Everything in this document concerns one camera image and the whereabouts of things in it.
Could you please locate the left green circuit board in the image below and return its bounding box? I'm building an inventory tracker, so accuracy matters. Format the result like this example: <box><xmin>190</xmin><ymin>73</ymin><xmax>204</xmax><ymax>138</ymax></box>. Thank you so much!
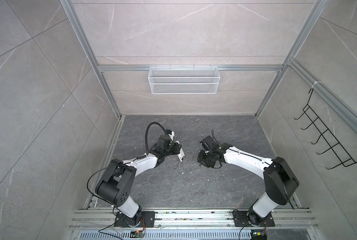
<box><xmin>130</xmin><ymin>230</ymin><xmax>145</xmax><ymax>239</ymax></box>

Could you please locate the right green circuit board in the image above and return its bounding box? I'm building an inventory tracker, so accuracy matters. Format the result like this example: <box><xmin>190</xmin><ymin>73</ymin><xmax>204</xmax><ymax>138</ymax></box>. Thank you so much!
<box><xmin>251</xmin><ymin>230</ymin><xmax>267</xmax><ymax>240</ymax></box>

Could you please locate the black wire hook rack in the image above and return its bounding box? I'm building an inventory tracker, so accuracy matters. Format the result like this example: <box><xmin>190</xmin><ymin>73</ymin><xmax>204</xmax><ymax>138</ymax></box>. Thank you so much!
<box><xmin>293</xmin><ymin>88</ymin><xmax>357</xmax><ymax>170</ymax></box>

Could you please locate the green circuit board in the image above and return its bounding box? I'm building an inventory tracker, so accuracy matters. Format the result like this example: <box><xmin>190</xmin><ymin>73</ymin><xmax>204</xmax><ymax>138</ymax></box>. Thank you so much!
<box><xmin>130</xmin><ymin>230</ymin><xmax>145</xmax><ymax>239</ymax></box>
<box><xmin>251</xmin><ymin>230</ymin><xmax>267</xmax><ymax>240</ymax></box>

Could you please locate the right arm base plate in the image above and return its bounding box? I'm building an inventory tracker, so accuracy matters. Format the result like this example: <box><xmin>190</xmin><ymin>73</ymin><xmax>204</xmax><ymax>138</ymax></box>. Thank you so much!
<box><xmin>231</xmin><ymin>210</ymin><xmax>275</xmax><ymax>227</ymax></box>

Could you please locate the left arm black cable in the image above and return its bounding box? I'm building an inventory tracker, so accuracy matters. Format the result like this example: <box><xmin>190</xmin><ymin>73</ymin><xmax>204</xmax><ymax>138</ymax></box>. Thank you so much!
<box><xmin>145</xmin><ymin>121</ymin><xmax>169</xmax><ymax>155</ymax></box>

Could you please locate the white remote control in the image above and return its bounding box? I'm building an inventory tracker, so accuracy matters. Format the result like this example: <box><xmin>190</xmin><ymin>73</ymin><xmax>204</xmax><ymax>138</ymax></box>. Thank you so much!
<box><xmin>177</xmin><ymin>145</ymin><xmax>185</xmax><ymax>162</ymax></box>

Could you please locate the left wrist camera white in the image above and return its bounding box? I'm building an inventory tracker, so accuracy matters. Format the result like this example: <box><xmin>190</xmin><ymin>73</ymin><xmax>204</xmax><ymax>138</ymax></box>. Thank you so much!
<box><xmin>166</xmin><ymin>129</ymin><xmax>175</xmax><ymax>143</ymax></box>

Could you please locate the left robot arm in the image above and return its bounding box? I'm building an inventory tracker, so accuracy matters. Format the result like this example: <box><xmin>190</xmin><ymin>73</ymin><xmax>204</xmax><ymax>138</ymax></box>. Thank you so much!
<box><xmin>95</xmin><ymin>134</ymin><xmax>184</xmax><ymax>222</ymax></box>

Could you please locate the white wire mesh basket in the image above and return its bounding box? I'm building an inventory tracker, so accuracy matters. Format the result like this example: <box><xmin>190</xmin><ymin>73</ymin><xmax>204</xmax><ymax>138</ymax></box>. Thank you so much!
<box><xmin>148</xmin><ymin>67</ymin><xmax>220</xmax><ymax>95</ymax></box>

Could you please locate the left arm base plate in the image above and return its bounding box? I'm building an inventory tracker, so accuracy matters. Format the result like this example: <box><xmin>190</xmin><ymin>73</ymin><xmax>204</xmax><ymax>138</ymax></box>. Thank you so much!
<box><xmin>114</xmin><ymin>211</ymin><xmax>156</xmax><ymax>228</ymax></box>

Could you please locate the aluminium mounting rail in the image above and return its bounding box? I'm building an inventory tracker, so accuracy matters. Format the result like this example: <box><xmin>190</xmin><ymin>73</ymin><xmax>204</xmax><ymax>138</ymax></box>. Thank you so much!
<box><xmin>67</xmin><ymin>209</ymin><xmax>318</xmax><ymax>230</ymax></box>

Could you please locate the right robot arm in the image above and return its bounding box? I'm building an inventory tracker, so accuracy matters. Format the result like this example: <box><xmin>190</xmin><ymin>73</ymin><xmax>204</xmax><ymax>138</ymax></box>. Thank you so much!
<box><xmin>197</xmin><ymin>136</ymin><xmax>299</xmax><ymax>226</ymax></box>

